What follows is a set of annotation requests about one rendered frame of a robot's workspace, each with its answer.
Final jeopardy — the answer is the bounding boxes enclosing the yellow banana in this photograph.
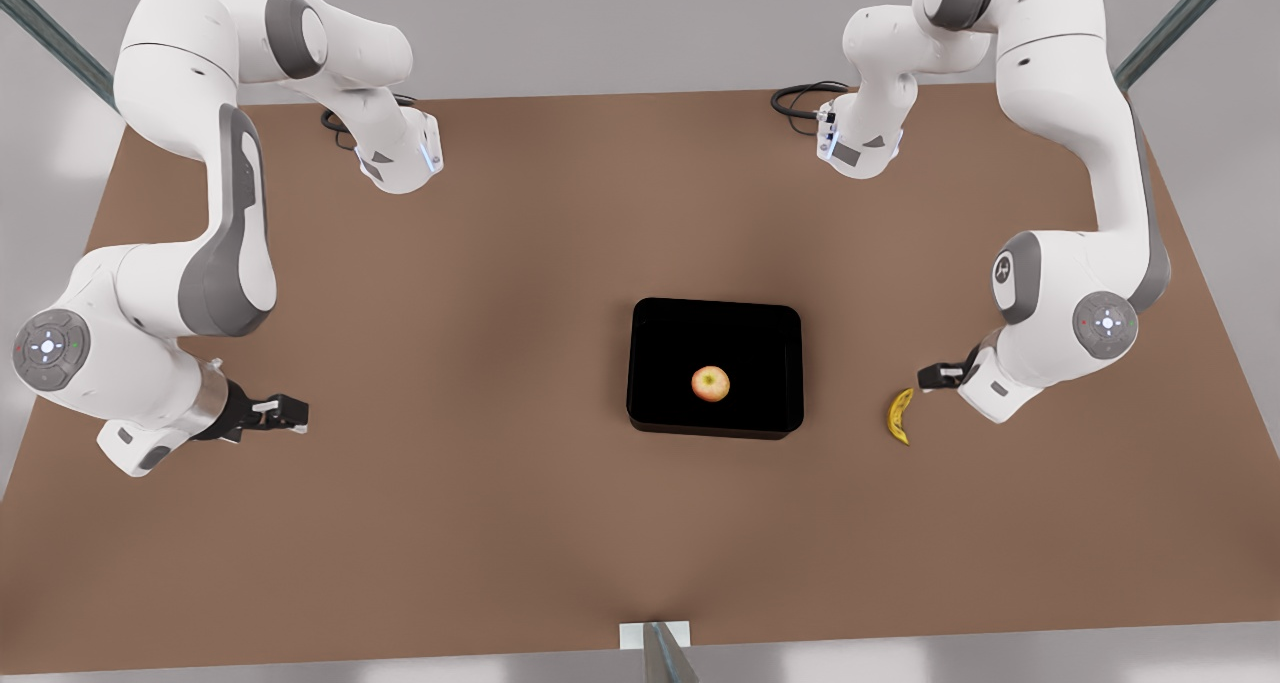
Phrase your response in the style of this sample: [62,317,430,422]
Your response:
[886,388,916,447]

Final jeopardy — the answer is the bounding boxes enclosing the black rectangular tray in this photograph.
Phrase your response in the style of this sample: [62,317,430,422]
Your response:
[626,297,805,440]

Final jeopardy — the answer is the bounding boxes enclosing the black cable loop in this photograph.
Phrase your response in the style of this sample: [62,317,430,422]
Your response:
[771,81,852,138]
[320,94,419,151]

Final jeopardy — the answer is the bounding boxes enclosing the silver frame post with foot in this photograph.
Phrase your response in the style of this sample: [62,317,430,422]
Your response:
[619,621,701,683]

